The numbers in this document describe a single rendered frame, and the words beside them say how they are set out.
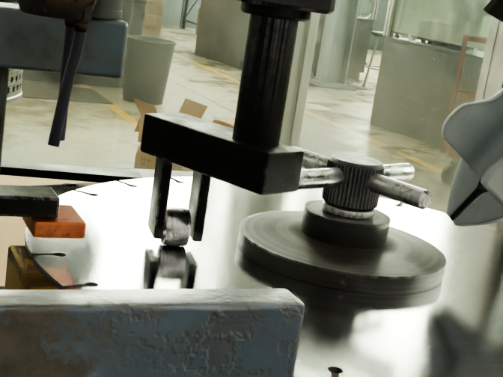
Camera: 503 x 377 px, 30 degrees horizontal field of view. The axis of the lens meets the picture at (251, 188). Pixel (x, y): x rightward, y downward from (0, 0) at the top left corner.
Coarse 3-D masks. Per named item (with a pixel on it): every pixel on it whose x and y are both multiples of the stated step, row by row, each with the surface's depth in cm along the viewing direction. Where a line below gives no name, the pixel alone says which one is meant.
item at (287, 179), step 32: (256, 32) 42; (288, 32) 42; (256, 64) 42; (288, 64) 42; (256, 96) 42; (160, 128) 46; (192, 128) 45; (224, 128) 46; (256, 128) 42; (160, 160) 46; (192, 160) 45; (224, 160) 43; (256, 160) 42; (288, 160) 43; (160, 192) 46; (192, 192) 48; (256, 192) 42; (160, 224) 46; (192, 224) 47
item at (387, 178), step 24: (312, 168) 51; (336, 168) 48; (360, 168) 48; (384, 168) 49; (408, 168) 52; (336, 192) 48; (360, 192) 48; (384, 192) 47; (408, 192) 46; (360, 216) 49
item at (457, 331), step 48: (96, 192) 56; (144, 192) 58; (240, 192) 61; (288, 192) 63; (48, 240) 46; (96, 240) 47; (144, 240) 48; (192, 240) 49; (432, 240) 57; (480, 240) 58; (96, 288) 40; (144, 288) 41; (192, 288) 42; (240, 288) 43; (288, 288) 44; (480, 288) 49; (336, 336) 39; (384, 336) 40; (432, 336) 41; (480, 336) 42
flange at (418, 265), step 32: (256, 224) 50; (288, 224) 51; (320, 224) 48; (352, 224) 48; (384, 224) 49; (256, 256) 47; (288, 256) 46; (320, 256) 46; (352, 256) 47; (384, 256) 48; (416, 256) 49; (352, 288) 45; (384, 288) 45; (416, 288) 46
